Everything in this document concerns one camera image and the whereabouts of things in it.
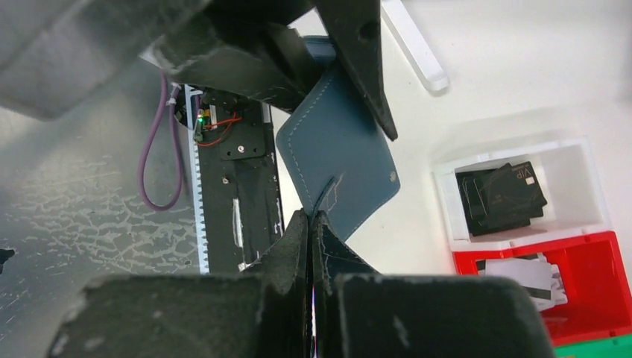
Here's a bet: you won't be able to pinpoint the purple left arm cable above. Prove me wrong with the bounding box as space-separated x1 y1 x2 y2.
137 72 186 213

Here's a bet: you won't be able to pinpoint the white clothes rack stand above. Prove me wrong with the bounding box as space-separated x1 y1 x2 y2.
381 0 450 94

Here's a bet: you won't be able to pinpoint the blue leather card holder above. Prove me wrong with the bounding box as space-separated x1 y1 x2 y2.
276 36 400 242

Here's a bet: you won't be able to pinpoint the white plastic bin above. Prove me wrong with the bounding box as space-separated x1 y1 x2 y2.
434 137 612 252

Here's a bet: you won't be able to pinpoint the red plastic bin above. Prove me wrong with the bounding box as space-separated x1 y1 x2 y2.
452 231 631 346

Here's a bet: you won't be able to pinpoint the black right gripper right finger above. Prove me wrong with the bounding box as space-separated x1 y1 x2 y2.
312 212 554 357

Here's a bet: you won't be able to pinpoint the white magnetic stripe cards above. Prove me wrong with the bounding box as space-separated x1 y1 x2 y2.
476 253 569 312

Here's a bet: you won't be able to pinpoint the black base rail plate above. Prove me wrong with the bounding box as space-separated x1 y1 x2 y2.
193 90 285 274

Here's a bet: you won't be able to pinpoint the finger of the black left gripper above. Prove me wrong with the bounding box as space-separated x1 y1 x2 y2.
315 0 398 141

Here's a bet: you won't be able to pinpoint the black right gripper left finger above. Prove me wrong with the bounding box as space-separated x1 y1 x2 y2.
46 210 310 357

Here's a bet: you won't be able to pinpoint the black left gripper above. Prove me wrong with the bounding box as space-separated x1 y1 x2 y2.
1 1 323 121

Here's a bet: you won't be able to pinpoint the black VIP cards stack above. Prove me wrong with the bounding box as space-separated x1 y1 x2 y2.
455 161 548 236

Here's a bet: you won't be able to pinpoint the green plastic bin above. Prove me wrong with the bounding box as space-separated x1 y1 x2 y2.
555 335 632 358

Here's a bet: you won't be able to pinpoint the white toothed cable duct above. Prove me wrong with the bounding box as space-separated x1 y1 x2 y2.
184 84 209 275

